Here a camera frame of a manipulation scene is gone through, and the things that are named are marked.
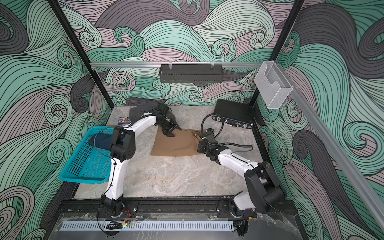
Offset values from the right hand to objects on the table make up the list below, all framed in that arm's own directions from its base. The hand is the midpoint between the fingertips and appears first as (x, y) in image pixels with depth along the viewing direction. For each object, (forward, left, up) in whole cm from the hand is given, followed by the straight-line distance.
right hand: (199, 145), depth 90 cm
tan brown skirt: (+7, +9, -7) cm, 13 cm away
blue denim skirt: (+4, +63, 0) cm, 63 cm away
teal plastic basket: (-9, +69, -6) cm, 70 cm away
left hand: (+11, +12, +2) cm, 17 cm away
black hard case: (+35, -33, -11) cm, 50 cm away
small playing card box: (+25, +55, -5) cm, 61 cm away
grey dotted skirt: (+33, +47, -3) cm, 57 cm away
